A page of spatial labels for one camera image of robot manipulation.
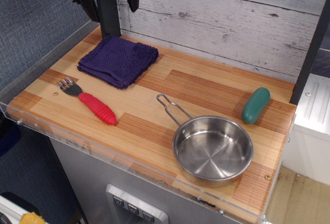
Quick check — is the dark grey left post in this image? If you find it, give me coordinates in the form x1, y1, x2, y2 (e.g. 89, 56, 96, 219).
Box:
95, 0, 121, 38

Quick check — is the dark grey right post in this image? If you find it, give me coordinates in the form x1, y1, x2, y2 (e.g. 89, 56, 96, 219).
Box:
289, 0, 329, 105

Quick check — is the silver dispenser panel with buttons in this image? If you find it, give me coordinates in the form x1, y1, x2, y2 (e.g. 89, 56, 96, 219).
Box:
106, 184, 169, 223

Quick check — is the white cabinet with metal top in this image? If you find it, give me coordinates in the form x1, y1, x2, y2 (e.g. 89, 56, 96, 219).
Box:
282, 74, 329, 185

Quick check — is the clear acrylic table guard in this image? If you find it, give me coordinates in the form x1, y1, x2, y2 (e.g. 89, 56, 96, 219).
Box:
1, 10, 299, 223

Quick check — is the red handled metal fork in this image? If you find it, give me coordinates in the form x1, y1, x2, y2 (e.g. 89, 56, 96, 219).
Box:
56, 76, 117, 125

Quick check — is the yellow and black object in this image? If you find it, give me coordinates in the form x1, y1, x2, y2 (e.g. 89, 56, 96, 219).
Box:
0, 210, 48, 224

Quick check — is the dark grey post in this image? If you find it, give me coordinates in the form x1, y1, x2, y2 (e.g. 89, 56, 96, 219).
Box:
95, 0, 121, 38
289, 0, 329, 105

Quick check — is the green plastic pickle toy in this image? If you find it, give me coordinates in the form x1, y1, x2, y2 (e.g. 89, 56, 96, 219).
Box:
241, 87, 270, 124

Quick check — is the stainless steel saucepan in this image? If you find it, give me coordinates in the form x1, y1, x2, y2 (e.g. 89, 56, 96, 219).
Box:
156, 93, 255, 189

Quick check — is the purple cloth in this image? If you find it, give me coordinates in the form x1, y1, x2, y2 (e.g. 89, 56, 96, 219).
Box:
77, 36, 159, 90

